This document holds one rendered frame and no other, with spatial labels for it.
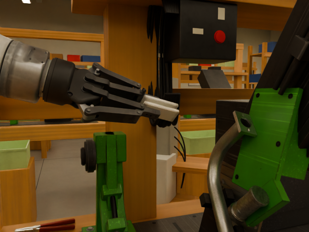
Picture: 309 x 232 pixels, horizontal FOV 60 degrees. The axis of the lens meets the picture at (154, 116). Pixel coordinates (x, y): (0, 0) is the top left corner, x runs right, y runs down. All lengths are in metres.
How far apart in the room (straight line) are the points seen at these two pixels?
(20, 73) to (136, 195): 0.52
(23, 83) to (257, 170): 0.44
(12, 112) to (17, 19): 9.98
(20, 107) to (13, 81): 0.40
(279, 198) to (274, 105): 0.17
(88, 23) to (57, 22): 1.06
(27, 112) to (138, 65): 0.34
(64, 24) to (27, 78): 10.26
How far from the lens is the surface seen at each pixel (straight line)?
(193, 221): 0.82
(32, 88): 0.44
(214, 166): 0.63
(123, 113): 0.45
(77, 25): 10.70
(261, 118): 0.58
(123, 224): 0.61
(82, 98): 0.45
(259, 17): 0.97
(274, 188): 0.52
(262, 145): 0.56
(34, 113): 0.84
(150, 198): 0.84
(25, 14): 10.79
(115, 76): 0.51
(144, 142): 0.79
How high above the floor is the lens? 1.27
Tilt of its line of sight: 5 degrees down
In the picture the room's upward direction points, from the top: straight up
